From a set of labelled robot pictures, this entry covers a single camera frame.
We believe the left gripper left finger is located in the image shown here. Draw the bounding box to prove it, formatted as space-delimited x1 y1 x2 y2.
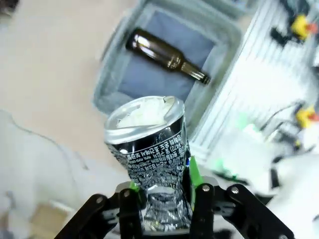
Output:
58 181 148 239

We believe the brown glass bottle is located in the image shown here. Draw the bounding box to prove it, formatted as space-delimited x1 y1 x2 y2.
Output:
125 28 212 85

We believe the yellow plastic object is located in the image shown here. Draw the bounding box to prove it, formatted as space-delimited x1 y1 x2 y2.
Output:
291 14 316 40
296 106 316 129

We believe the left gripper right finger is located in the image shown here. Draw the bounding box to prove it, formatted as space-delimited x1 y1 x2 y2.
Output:
185 155 296 239

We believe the crushed black can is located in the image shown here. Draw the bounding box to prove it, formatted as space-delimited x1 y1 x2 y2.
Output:
103 96 195 231

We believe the large grey fabric basket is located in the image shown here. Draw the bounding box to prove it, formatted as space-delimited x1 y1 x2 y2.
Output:
92 0 244 125

